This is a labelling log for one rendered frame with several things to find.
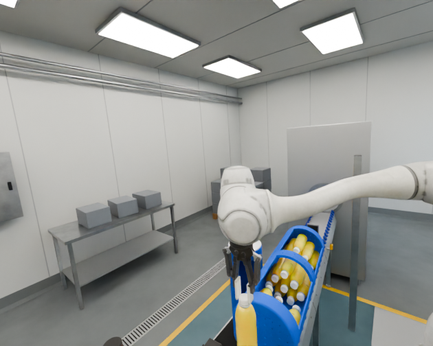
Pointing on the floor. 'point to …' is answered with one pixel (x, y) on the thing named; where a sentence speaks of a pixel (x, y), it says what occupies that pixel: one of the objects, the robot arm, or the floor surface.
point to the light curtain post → (354, 248)
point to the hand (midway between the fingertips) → (243, 290)
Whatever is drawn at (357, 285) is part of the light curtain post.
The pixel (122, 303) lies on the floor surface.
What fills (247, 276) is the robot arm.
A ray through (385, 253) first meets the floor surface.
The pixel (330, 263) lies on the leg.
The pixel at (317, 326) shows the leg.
